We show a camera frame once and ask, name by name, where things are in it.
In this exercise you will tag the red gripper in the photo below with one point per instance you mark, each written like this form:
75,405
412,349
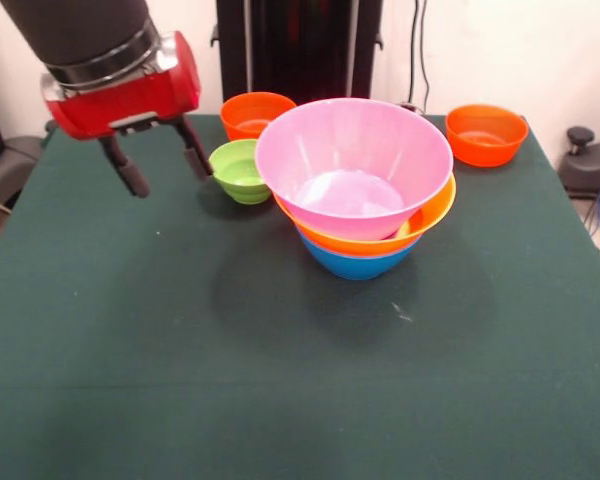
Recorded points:
130,102

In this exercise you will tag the red-orange bowl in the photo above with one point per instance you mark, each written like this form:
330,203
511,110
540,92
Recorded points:
485,145
245,112

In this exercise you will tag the large pink bowl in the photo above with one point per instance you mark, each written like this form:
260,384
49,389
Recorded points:
290,150

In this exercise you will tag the medium blue bowl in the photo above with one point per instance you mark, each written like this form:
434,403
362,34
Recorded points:
355,265

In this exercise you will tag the large orange bowl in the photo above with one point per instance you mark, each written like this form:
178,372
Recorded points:
430,210

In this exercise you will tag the small green bowl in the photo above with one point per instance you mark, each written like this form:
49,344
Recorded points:
235,175

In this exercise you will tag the dark green tablecloth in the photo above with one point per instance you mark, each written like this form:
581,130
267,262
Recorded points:
300,390

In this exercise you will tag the grey pedestal foot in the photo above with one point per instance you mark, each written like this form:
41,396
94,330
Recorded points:
15,155
595,165

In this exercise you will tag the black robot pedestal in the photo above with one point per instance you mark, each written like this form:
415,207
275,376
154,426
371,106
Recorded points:
305,50

